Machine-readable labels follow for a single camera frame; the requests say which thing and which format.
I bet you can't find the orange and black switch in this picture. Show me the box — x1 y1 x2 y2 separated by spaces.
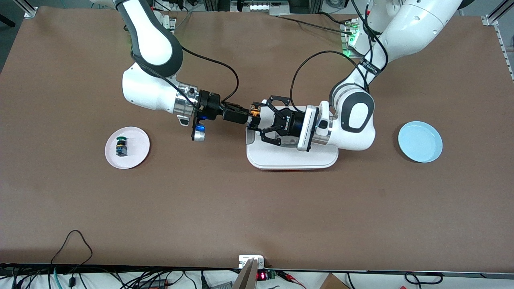
246 103 262 131

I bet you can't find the white lidded lunch box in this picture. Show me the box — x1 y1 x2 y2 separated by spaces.
246 129 339 171

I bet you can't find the pale pink plate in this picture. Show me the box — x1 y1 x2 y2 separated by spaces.
105 126 151 169

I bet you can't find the white power strip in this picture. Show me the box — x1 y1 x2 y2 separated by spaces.
231 0 290 15

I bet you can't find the white socket box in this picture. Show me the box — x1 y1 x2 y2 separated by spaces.
239 255 265 269

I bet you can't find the light blue plate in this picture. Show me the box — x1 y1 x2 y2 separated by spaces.
398 121 443 163

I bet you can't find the wooden slat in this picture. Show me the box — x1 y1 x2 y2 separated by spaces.
232 258 259 289

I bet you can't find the brown cardboard piece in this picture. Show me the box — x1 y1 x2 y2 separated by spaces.
319 273 351 289

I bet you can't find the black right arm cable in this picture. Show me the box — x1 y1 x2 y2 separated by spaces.
163 44 240 111

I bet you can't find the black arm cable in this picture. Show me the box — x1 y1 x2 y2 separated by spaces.
290 0 389 105
163 44 240 111

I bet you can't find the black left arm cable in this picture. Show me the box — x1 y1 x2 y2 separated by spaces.
290 0 389 105

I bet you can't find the black cable across table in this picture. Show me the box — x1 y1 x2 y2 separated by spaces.
277 14 354 35

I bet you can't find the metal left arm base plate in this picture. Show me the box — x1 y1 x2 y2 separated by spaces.
341 19 367 57

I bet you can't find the black looped cable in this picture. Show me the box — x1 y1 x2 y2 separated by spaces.
50 230 94 267

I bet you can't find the black coiled cable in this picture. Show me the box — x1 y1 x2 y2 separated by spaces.
404 272 444 285

